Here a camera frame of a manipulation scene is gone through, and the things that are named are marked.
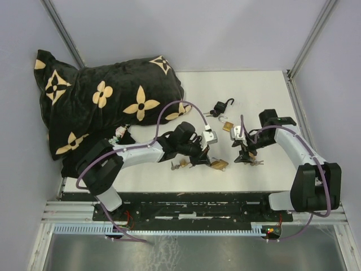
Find small brass padlock left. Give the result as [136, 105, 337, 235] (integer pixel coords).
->
[179, 159, 193, 168]

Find black padlock keys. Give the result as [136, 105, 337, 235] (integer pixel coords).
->
[203, 110, 219, 117]

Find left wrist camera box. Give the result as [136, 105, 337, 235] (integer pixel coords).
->
[201, 130, 218, 150]

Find light blue cable duct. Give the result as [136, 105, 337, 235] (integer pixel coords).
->
[53, 222, 281, 235]

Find large brass padlock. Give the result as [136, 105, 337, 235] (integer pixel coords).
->
[210, 158, 229, 171]

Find aluminium frame post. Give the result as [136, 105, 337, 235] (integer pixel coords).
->
[286, 0, 344, 82]
[40, 0, 85, 68]

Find black floral garment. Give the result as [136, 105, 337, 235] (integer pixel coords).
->
[60, 123, 139, 180]

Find black floral plush pillow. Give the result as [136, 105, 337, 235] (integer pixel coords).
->
[34, 50, 191, 160]

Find black padlock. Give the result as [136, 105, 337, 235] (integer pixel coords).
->
[213, 98, 235, 113]

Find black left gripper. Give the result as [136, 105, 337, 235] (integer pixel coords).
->
[178, 137, 210, 167]

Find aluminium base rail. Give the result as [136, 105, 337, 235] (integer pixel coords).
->
[42, 201, 348, 226]

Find brass padlock long shackle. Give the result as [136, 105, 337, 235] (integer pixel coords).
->
[248, 151, 257, 165]

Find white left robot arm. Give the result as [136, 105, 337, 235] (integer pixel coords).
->
[76, 121, 218, 220]

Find long shackle padlock keys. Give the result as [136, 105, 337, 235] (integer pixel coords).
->
[251, 160, 264, 166]

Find small left padlock keys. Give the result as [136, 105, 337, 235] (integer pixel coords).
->
[171, 162, 181, 171]

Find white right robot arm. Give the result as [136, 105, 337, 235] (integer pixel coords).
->
[230, 109, 342, 221]

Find small brass padlock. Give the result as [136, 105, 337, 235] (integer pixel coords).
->
[218, 115, 234, 132]
[179, 159, 193, 168]

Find right aluminium frame post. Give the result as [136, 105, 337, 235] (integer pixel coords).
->
[286, 0, 344, 82]

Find left aluminium frame post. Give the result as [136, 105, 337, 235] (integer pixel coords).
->
[40, 0, 85, 68]

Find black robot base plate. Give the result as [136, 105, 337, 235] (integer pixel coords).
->
[110, 192, 293, 231]

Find small brass padlock top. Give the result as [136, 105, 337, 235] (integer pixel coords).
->
[218, 115, 234, 132]

